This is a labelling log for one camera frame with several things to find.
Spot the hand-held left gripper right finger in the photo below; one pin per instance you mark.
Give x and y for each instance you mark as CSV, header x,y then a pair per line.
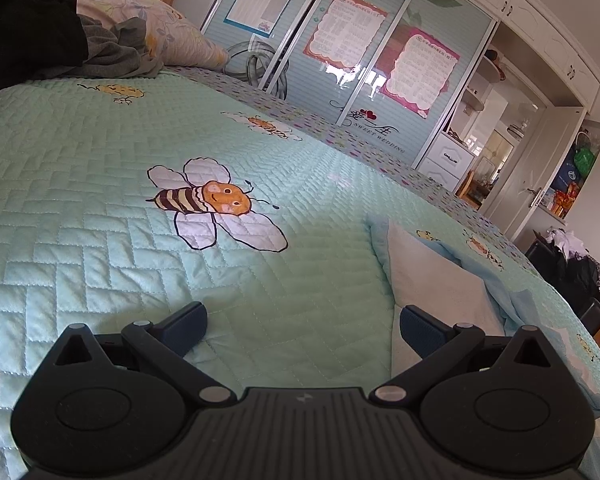
x,y
422,330

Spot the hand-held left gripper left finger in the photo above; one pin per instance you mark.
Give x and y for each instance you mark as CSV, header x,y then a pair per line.
x,y
187,325

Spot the light blue and white garment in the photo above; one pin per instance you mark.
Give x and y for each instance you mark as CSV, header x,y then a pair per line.
x,y
430,275

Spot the pile of dark clothes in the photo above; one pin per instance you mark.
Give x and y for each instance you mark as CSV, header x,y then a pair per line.
x,y
580,270

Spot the mint green bee quilt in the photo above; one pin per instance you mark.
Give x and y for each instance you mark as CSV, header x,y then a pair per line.
x,y
105,260

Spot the black leather sofa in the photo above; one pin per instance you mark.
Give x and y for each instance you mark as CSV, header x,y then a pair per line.
x,y
545,260

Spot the wooden chair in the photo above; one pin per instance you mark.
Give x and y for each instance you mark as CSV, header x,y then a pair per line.
x,y
467,187

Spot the white drawer cabinet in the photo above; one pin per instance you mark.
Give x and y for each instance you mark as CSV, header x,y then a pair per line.
x,y
447,152

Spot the orange snack packages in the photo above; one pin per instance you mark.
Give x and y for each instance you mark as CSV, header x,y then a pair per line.
x,y
562,200

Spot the white door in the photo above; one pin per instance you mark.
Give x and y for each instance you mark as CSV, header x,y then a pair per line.
x,y
540,160

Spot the blue bag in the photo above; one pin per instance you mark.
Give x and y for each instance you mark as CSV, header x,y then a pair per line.
x,y
567,177

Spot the floral bed sheet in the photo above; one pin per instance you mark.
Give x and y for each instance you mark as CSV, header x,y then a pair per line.
x,y
330,125

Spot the green bag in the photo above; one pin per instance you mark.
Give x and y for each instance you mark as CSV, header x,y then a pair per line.
x,y
584,160

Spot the pink bordered poster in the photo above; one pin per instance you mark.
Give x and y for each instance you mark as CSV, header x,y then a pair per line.
x,y
420,70

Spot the grey clothing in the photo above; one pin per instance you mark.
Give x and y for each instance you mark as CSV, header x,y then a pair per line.
x,y
115,50

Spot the floral pillow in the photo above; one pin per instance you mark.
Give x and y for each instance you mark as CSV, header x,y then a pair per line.
x,y
170,25

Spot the orange bordered poster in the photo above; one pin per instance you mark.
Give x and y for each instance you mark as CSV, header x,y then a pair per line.
x,y
345,30

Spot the black clothing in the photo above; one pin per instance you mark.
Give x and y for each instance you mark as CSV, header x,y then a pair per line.
x,y
25,30

